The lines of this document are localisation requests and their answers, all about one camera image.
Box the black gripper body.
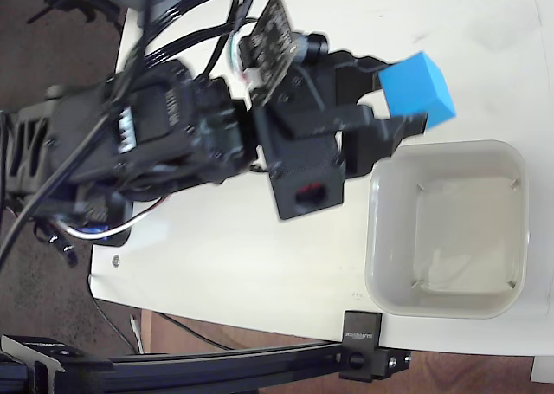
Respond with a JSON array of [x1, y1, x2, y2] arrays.
[[253, 50, 348, 221]]

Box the blue foam cube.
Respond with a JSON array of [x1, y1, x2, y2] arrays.
[[377, 50, 458, 132]]

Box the black six-joint robot arm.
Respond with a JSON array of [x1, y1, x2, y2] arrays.
[[0, 60, 263, 239]]

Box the white square plastic bin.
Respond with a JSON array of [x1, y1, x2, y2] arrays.
[[364, 139, 531, 320]]

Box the black table clamp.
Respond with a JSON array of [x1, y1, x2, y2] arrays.
[[338, 310, 413, 384]]

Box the blue base clamp part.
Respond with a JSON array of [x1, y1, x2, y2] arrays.
[[81, 224, 110, 240]]

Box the black stand with red light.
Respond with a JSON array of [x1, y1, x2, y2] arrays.
[[25, 0, 127, 27]]

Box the gripper camera circuit board module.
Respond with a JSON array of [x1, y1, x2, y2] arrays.
[[236, 0, 331, 107]]

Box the white arm wires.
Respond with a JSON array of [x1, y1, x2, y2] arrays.
[[55, 193, 171, 242]]

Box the thin black floor cable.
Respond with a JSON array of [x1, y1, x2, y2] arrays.
[[87, 275, 237, 352]]

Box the black aluminium rail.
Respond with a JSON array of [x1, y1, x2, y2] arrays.
[[0, 333, 347, 394]]

